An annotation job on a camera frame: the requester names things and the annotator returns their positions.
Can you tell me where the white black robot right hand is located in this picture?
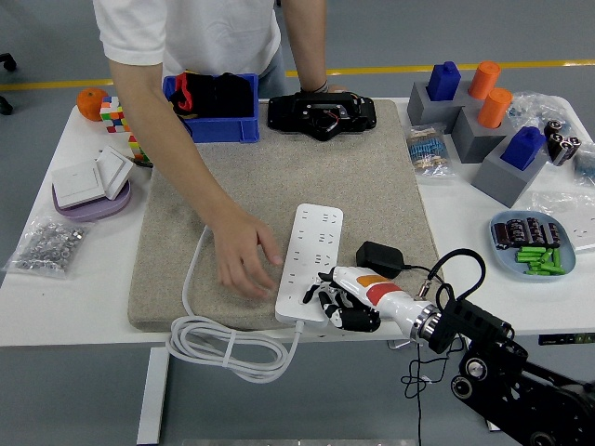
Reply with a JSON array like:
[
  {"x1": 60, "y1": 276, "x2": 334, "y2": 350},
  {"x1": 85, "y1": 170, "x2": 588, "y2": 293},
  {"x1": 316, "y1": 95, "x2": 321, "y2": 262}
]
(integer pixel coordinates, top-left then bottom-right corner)
[{"x1": 301, "y1": 265, "x2": 431, "y2": 335}]

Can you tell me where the person's right hand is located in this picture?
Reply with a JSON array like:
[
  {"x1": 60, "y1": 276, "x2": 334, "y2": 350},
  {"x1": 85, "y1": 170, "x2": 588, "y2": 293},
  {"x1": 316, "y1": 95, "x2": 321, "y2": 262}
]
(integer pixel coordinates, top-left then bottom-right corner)
[{"x1": 211, "y1": 203, "x2": 284, "y2": 299}]

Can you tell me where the black power adapter plug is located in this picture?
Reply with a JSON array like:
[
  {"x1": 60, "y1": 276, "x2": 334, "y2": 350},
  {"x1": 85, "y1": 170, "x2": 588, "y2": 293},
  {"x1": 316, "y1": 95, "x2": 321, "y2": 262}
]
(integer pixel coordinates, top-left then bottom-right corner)
[{"x1": 355, "y1": 240, "x2": 404, "y2": 280}]

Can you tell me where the white power strip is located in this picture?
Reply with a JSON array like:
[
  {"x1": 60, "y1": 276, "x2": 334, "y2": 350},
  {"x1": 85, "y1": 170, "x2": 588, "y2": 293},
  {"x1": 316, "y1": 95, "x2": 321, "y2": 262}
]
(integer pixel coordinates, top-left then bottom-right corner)
[{"x1": 274, "y1": 203, "x2": 345, "y2": 326}]

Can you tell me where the thin black adapter cord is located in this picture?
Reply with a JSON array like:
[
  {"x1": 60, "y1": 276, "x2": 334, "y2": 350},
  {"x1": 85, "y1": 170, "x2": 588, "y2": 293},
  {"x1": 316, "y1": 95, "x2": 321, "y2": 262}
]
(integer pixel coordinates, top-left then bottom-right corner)
[{"x1": 400, "y1": 263, "x2": 466, "y2": 446}]

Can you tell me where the black electronic device housing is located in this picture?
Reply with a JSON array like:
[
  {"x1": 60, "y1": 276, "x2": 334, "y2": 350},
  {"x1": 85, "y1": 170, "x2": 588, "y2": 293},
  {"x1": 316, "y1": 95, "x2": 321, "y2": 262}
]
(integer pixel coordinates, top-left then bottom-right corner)
[{"x1": 267, "y1": 91, "x2": 377, "y2": 142}]

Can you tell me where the wide grey peg block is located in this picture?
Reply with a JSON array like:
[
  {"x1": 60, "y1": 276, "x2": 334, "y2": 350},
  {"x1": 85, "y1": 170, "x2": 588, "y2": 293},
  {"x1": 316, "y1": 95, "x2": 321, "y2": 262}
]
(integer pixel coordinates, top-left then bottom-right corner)
[{"x1": 406, "y1": 80, "x2": 475, "y2": 135}]

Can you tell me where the grey-brown felt mat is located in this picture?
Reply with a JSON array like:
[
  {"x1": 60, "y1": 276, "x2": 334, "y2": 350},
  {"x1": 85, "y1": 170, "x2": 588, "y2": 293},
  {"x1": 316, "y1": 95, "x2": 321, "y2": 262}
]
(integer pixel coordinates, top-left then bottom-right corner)
[{"x1": 127, "y1": 98, "x2": 450, "y2": 334}]

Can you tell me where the blue square peg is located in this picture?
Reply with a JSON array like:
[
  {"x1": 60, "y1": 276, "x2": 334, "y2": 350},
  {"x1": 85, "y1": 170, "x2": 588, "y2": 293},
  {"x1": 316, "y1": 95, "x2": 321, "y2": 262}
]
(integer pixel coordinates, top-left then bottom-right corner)
[
  {"x1": 426, "y1": 60, "x2": 462, "y2": 102},
  {"x1": 499, "y1": 125, "x2": 548, "y2": 172}
]

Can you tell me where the clear bag of resistors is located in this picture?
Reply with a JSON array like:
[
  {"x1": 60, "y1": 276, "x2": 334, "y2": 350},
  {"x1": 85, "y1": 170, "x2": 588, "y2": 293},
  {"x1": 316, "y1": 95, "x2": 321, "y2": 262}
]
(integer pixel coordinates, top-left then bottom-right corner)
[{"x1": 405, "y1": 123, "x2": 456, "y2": 178}]

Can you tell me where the blue plastic bin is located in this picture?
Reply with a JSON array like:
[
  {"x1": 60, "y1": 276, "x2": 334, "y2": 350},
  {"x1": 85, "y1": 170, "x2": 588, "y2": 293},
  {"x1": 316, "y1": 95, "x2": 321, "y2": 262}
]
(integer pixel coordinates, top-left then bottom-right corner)
[{"x1": 162, "y1": 72, "x2": 260, "y2": 144}]

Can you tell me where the black and red fabric bundle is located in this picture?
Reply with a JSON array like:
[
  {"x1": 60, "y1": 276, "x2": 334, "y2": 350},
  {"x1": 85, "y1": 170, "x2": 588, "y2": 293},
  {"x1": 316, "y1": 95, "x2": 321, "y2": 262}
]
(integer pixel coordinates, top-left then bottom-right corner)
[{"x1": 167, "y1": 71, "x2": 256, "y2": 120}]

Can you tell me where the light blue oval plate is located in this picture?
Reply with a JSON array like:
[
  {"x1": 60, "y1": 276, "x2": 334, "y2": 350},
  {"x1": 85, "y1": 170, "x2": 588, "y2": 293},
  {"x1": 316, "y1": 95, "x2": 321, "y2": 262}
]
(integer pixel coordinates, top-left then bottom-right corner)
[{"x1": 489, "y1": 210, "x2": 577, "y2": 283}]

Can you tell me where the person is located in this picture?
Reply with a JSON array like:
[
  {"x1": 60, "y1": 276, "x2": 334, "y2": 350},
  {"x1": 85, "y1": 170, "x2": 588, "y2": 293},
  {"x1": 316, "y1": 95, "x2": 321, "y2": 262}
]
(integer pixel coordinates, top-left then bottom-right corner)
[{"x1": 92, "y1": 0, "x2": 349, "y2": 299}]

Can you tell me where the orange cylinder peg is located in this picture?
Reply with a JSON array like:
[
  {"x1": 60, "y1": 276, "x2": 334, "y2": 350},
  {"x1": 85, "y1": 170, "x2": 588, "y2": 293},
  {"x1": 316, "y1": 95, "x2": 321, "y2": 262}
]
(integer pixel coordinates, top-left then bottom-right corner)
[
  {"x1": 468, "y1": 59, "x2": 502, "y2": 100},
  {"x1": 476, "y1": 87, "x2": 513, "y2": 130}
]

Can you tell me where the colourful puzzle cube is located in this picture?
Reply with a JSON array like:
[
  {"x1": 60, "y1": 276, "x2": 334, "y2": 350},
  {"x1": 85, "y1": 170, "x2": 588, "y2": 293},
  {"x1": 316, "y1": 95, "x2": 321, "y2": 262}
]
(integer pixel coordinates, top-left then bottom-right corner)
[
  {"x1": 126, "y1": 134, "x2": 152, "y2": 163},
  {"x1": 99, "y1": 95, "x2": 129, "y2": 135}
]

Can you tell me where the purple oval tray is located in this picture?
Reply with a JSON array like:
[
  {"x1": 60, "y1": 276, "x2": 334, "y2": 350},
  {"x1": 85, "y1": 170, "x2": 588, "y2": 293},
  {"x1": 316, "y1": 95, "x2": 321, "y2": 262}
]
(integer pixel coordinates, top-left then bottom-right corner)
[{"x1": 50, "y1": 178, "x2": 133, "y2": 223}]

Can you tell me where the row of black capacitors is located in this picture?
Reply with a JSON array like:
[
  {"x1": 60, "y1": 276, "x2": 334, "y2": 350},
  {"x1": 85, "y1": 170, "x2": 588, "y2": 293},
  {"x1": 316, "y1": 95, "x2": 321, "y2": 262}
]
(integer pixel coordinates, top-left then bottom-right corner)
[{"x1": 492, "y1": 216, "x2": 562, "y2": 251}]

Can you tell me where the pile of green batteries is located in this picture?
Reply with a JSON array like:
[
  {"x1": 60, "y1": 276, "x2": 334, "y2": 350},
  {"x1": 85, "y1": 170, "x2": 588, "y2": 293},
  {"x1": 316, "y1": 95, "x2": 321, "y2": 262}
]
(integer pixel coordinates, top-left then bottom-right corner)
[{"x1": 515, "y1": 245, "x2": 567, "y2": 276}]

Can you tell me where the clear bag of metal nuts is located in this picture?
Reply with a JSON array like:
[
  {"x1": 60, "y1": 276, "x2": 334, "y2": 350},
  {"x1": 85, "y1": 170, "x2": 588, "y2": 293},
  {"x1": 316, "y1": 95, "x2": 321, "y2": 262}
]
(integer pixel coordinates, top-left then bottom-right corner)
[{"x1": 2, "y1": 216, "x2": 94, "y2": 281}]

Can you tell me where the clear bag of blue parts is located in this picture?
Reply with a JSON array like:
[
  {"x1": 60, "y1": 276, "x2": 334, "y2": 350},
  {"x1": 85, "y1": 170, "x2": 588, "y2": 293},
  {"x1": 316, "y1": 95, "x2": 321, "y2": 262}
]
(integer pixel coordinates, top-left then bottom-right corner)
[{"x1": 506, "y1": 90, "x2": 575, "y2": 136}]

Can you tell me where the black table control panel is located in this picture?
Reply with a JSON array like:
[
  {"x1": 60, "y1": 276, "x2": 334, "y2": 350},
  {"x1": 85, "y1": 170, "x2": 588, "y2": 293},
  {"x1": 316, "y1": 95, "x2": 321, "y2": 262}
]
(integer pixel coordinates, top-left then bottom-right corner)
[{"x1": 537, "y1": 333, "x2": 595, "y2": 348}]

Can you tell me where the empty-looking clear plastic bag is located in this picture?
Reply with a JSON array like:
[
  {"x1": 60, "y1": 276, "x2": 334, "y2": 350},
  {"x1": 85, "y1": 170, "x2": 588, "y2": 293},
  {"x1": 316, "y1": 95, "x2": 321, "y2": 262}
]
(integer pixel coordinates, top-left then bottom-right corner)
[{"x1": 529, "y1": 189, "x2": 595, "y2": 255}]

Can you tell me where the orange fruit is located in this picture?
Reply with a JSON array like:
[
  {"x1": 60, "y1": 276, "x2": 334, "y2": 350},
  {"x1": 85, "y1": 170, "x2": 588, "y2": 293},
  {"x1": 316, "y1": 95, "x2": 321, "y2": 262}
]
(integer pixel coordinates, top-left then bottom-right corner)
[{"x1": 75, "y1": 87, "x2": 109, "y2": 123}]

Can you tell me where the bag of black cylinder cells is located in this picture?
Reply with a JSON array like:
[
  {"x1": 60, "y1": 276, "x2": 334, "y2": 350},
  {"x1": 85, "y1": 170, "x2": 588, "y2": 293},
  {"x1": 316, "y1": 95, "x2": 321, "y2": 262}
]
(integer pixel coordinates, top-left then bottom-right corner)
[{"x1": 543, "y1": 118, "x2": 583, "y2": 167}]

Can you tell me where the clear bag with blue items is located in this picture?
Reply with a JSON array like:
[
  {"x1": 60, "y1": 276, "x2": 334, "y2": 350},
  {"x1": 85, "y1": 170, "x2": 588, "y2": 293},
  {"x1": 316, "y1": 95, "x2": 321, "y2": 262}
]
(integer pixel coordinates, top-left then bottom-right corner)
[{"x1": 571, "y1": 141, "x2": 595, "y2": 187}]

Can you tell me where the black chair castor base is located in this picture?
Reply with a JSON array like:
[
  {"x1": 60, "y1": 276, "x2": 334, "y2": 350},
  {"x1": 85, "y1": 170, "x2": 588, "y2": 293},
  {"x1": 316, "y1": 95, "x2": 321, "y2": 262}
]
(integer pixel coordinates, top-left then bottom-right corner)
[{"x1": 0, "y1": 52, "x2": 19, "y2": 116}]

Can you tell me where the white power cord with plug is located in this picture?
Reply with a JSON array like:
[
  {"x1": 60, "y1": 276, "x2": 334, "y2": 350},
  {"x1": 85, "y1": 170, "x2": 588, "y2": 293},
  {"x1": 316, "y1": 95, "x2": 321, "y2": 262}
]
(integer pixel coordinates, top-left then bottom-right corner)
[{"x1": 165, "y1": 225, "x2": 307, "y2": 385}]

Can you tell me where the white wall switch panel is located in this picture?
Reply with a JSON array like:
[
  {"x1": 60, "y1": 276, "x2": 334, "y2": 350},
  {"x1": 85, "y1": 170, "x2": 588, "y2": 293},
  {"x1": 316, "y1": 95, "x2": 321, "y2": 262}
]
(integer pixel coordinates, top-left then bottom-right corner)
[
  {"x1": 95, "y1": 145, "x2": 136, "y2": 202},
  {"x1": 50, "y1": 161, "x2": 106, "y2": 210}
]

